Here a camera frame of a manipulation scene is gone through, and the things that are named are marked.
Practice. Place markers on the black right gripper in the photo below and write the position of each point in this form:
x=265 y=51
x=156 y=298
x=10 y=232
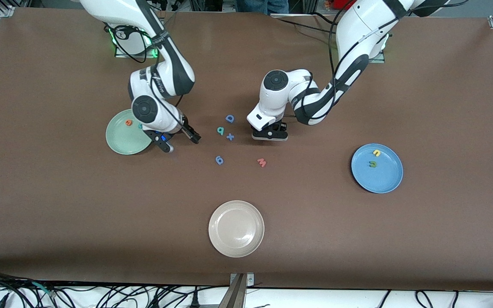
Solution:
x=185 y=128

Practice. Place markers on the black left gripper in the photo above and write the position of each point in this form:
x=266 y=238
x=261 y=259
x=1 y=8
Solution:
x=277 y=127

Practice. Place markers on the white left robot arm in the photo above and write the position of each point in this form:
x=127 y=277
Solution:
x=357 y=25

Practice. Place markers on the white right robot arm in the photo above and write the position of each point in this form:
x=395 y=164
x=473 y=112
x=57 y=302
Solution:
x=161 y=81

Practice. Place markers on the pink foam letter W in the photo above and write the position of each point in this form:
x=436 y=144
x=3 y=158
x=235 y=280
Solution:
x=262 y=162

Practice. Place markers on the blue foam number 6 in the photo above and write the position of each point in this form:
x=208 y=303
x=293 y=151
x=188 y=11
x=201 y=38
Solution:
x=217 y=160

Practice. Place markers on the blue foam letter D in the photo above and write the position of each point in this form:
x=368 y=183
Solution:
x=227 y=118

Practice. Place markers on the pale green plate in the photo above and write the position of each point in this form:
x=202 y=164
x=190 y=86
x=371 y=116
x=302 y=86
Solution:
x=120 y=137

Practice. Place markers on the beige white plate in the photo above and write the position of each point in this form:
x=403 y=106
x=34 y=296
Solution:
x=236 y=229

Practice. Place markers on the blue plate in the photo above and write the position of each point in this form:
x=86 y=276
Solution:
x=383 y=175

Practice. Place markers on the person in blue jeans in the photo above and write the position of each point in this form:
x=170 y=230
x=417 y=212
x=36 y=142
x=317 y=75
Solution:
x=263 y=5

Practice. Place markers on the grey power strip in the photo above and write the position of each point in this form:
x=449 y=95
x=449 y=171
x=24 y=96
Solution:
x=229 y=5

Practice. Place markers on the red box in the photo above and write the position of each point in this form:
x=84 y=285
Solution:
x=340 y=3

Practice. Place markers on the black power plug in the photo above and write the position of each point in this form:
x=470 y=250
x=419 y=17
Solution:
x=194 y=301

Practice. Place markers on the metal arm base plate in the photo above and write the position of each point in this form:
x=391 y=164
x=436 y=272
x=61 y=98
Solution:
x=380 y=60
x=137 y=55

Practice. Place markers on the aluminium table bracket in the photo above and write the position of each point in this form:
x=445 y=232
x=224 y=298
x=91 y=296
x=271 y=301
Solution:
x=239 y=291

